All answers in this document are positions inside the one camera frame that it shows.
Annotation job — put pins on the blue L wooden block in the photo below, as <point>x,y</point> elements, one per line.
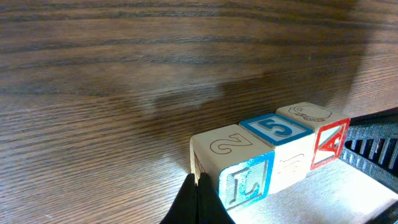
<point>239,165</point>

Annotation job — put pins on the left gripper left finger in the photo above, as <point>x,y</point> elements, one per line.
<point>184,207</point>

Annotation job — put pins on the red A wooden block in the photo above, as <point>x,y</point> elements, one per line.
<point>330,130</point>

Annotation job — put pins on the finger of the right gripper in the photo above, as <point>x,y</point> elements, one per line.
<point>371,146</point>

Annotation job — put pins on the blue D wooden block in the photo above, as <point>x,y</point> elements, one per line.
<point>291,143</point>

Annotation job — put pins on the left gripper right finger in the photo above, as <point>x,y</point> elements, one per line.
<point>210,209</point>

